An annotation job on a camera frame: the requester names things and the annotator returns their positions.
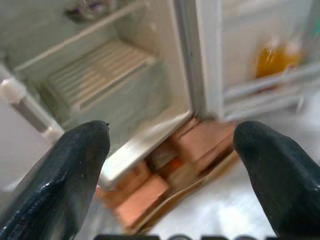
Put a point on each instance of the wooden base board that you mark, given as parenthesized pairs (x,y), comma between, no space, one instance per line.
(185,191)

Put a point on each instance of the dark round container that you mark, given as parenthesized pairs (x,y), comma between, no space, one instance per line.
(87,10)

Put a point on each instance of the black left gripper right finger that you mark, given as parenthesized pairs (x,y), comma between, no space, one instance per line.
(285,180)

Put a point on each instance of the white door shelf rail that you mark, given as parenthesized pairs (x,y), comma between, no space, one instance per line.
(262,87)

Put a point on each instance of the white slatted fridge rack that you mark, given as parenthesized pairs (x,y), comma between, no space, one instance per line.
(100,72)

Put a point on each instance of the orange juice bottle white cap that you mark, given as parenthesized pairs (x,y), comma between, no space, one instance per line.
(292,55)
(268,60)

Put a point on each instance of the small orange red object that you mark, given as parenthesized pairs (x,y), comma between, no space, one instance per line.
(176,163)

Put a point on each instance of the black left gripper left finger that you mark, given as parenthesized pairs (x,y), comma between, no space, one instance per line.
(57,187)

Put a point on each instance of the orange clay brick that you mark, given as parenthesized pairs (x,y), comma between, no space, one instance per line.
(200,140)
(142,197)

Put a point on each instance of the silver fridge door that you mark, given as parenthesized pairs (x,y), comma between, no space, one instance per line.
(240,37)

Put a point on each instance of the silver mini fridge body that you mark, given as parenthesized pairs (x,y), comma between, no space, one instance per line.
(140,37)

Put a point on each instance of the white and grey tube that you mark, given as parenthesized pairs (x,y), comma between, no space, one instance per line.
(27,105)

